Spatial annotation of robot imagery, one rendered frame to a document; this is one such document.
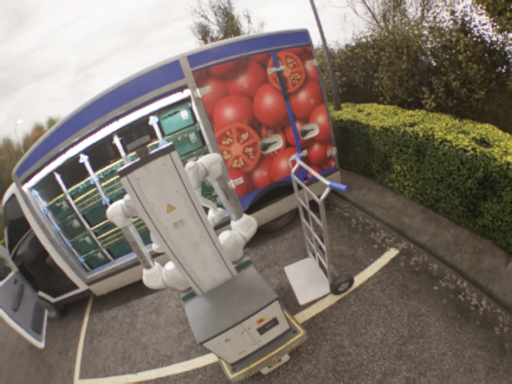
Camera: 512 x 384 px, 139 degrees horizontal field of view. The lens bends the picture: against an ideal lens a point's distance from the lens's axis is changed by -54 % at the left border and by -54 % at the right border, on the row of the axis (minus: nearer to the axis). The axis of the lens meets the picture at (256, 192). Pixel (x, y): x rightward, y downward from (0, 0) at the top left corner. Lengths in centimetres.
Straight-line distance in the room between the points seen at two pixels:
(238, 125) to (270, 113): 38
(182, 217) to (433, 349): 220
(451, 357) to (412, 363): 37
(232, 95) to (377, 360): 275
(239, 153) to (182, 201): 120
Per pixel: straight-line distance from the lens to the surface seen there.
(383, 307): 217
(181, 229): 129
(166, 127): 233
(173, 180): 118
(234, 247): 160
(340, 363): 196
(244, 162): 232
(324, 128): 276
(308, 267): 246
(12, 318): 349
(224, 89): 220
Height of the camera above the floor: 191
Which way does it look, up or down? 27 degrees down
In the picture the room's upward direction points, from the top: 19 degrees counter-clockwise
